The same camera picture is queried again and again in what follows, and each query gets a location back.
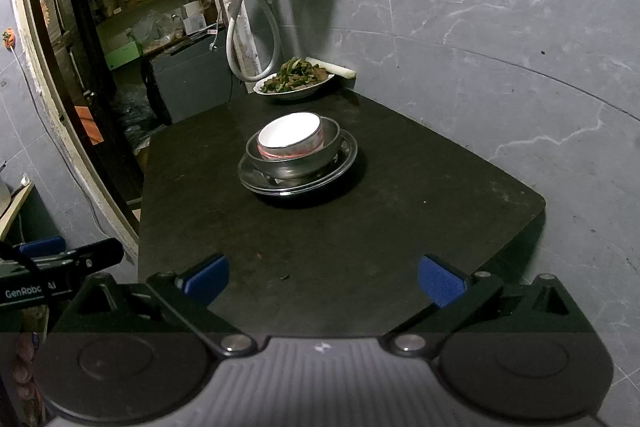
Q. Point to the grey cabinet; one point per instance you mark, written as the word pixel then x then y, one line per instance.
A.
pixel 195 77

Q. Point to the small white box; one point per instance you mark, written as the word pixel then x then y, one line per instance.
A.
pixel 195 23

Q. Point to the steel plate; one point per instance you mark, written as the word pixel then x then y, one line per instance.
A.
pixel 345 159

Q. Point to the light wooden board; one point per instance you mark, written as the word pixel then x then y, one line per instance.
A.
pixel 14 204

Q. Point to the white plug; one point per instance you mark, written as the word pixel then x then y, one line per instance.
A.
pixel 212 43

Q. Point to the person's left hand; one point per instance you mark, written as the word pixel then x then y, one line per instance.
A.
pixel 25 357

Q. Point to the orange object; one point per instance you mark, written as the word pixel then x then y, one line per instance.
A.
pixel 90 124

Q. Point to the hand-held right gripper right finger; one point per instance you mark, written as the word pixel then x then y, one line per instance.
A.
pixel 440 279

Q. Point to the stir-fried green vegetable dish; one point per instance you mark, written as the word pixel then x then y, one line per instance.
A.
pixel 295 74

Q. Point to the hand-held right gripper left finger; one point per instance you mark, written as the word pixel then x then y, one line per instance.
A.
pixel 207 279

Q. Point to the white bowl with dark rim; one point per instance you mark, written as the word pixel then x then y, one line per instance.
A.
pixel 287 129

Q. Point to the crumpled clear plastic bags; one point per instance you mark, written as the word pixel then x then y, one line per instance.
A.
pixel 131 117

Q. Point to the green box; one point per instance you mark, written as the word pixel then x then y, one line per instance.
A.
pixel 124 56

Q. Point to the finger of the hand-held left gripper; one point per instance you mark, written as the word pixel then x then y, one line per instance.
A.
pixel 40 247
pixel 97 254

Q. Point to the dark wooden door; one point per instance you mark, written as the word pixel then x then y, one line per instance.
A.
pixel 57 37

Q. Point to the steel bowl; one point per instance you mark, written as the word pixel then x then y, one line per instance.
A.
pixel 295 167

